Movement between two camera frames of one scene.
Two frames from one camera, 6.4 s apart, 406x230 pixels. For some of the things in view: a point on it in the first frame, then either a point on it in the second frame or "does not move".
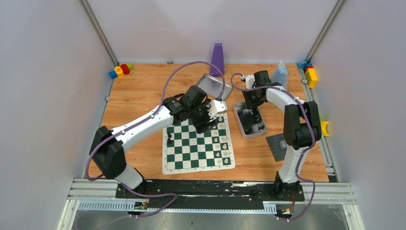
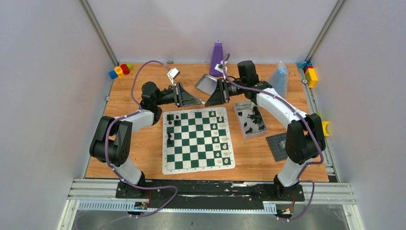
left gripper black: [205, 119] to [178, 94]
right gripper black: [251, 104] to [219, 97]
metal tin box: [250, 121] does not move
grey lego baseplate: [277, 146] does not move
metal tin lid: [213, 87] does not move
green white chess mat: [185, 150] does not move
